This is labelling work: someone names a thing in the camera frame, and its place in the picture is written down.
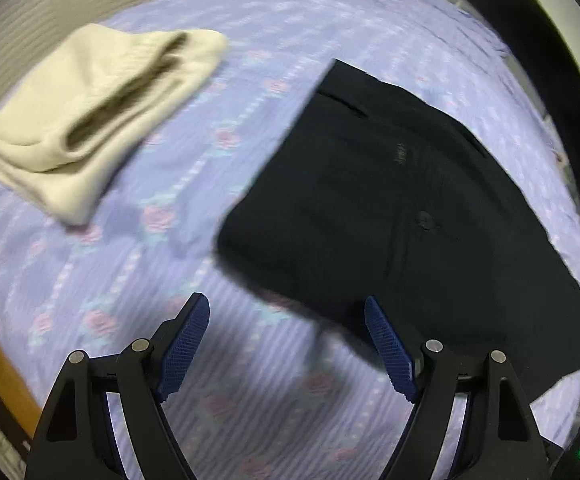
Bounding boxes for black pants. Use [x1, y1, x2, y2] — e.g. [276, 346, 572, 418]
[214, 58, 580, 403]

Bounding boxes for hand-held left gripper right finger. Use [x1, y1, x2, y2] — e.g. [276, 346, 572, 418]
[364, 296, 553, 480]

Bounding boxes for purple floral duvet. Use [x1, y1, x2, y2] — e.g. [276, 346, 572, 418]
[0, 0, 580, 480]

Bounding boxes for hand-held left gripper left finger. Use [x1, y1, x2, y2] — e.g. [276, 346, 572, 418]
[24, 292, 211, 480]

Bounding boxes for cream folded garment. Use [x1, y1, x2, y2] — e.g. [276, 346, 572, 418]
[0, 24, 229, 226]

